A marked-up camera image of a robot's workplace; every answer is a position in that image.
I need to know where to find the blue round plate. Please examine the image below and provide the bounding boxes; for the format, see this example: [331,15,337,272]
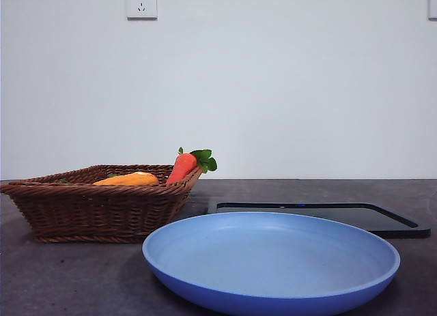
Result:
[142,211,401,316]

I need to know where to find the yellow-orange toy corn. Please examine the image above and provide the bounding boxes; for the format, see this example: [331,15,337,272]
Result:
[91,171,160,186]

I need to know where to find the brown wicker basket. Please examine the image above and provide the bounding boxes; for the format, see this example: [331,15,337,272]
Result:
[0,164,205,244]

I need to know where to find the orange toy carrot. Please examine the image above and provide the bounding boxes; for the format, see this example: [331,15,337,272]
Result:
[166,147,219,185]

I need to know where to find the green toy chili pepper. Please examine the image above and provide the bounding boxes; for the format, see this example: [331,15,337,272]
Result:
[57,173,119,185]

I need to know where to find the black rectangular tray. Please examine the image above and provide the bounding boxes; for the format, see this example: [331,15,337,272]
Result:
[215,201,432,240]

